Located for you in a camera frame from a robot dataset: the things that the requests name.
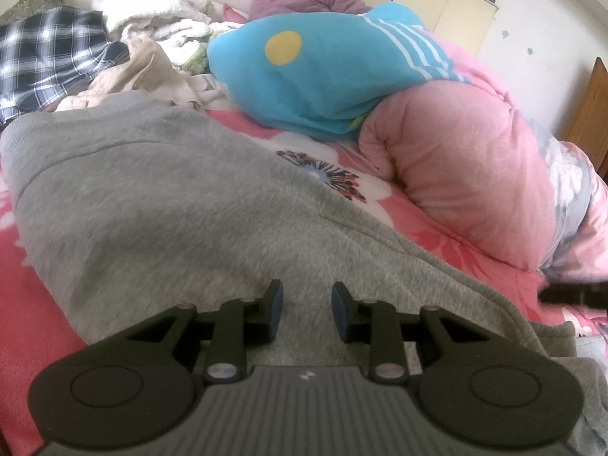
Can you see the beige garment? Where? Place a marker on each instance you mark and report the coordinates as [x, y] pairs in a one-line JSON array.
[[142, 76]]

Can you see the blue pillow with yellow dot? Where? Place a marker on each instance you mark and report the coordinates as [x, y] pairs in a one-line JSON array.
[[332, 85]]

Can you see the white fleece blanket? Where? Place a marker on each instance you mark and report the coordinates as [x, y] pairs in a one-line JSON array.
[[152, 4]]

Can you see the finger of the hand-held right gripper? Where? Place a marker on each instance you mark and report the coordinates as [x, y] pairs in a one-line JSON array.
[[574, 295]]

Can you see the olive patterned pillow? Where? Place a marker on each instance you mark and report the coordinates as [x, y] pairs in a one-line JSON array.
[[33, 0]]

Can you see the grey hoodie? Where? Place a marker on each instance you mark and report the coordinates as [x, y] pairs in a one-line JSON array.
[[166, 209]]

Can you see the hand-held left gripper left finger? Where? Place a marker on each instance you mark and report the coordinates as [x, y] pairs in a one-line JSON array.
[[276, 308]]

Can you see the pink grey floral duvet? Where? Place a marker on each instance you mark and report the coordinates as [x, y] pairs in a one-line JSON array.
[[456, 161]]

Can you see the wooden door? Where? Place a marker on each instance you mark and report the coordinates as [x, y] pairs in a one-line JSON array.
[[591, 118]]

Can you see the cream wardrobe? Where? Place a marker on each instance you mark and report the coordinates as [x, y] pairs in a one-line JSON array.
[[427, 0]]

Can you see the navy white plaid shirt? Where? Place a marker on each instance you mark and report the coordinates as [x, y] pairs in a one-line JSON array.
[[47, 52]]

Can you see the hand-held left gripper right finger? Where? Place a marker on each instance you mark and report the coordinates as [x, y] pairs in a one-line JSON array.
[[339, 308]]

